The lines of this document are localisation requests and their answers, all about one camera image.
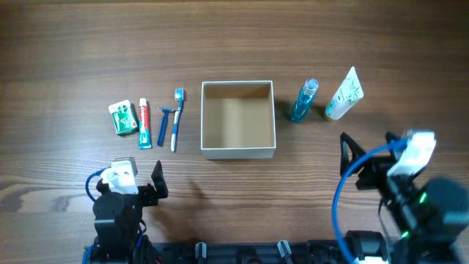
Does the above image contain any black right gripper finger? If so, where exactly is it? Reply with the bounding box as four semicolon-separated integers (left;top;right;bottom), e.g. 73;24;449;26
340;132;366;176
385;131;402;161

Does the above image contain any white leaf-print lotion tube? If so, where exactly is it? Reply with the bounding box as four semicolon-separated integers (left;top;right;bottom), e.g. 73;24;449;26
325;66;364;120

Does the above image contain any blue mouthwash bottle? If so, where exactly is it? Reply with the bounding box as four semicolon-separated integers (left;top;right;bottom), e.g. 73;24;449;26
291;78;319;123

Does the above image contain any green Dettol soap box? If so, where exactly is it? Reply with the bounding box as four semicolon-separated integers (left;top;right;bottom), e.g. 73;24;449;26
108;100;139;136

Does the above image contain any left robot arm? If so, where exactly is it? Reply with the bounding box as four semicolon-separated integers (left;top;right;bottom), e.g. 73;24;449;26
82;157;169;264

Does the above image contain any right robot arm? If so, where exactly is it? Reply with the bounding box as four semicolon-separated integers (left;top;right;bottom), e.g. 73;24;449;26
331;130;468;263

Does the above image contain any Colgate toothpaste tube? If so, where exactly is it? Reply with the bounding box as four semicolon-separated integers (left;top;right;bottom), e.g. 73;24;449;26
139;98;152;150

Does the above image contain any blue disposable razor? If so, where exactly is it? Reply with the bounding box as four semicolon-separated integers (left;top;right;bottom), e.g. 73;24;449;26
157;106;176;147

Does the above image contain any blue white toothbrush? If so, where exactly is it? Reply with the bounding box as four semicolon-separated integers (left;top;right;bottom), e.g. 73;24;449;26
171;88;185;153

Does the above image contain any white open cardboard box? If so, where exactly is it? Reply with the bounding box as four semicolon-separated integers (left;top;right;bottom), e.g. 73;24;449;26
201;81;276;160

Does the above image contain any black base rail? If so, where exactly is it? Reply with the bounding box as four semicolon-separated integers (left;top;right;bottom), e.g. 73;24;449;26
84;240;389;264

